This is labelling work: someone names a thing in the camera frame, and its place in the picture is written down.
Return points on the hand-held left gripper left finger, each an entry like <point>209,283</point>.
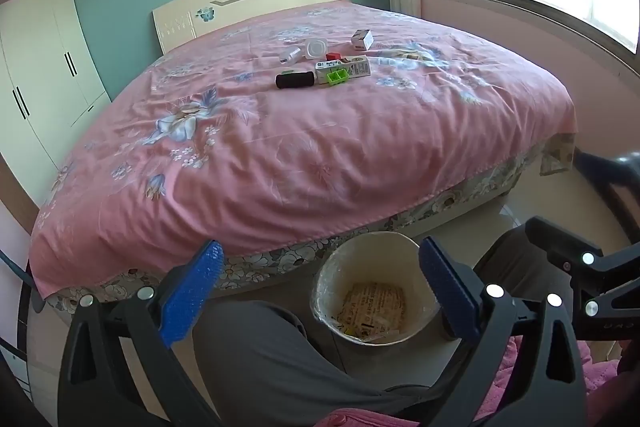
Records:
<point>192,289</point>

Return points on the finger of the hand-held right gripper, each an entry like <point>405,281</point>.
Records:
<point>552,241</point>
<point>610,172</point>

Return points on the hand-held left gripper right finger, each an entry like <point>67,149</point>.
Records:
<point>450,292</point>

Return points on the round cream trash bin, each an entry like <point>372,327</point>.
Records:
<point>350,257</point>

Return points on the white red-striped medicine box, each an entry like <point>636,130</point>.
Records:
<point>361,40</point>

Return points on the white blue yogurt cup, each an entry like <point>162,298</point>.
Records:
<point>316,48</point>

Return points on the printed paper wrapper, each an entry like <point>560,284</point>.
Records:
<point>372,307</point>

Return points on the person's left leg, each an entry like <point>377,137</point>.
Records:
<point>280,357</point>

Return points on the pink floral bedsheet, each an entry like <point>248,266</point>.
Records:
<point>300,147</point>

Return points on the black cylinder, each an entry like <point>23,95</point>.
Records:
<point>295,80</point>

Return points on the green plastic box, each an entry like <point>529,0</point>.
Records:
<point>337,78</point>

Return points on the white green milk carton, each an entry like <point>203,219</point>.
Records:
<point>355,66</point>

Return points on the small white bottle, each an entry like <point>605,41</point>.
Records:
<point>290,55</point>

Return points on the red box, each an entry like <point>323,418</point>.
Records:
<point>333,56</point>

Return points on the cream wardrobe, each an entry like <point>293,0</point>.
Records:
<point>40,57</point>

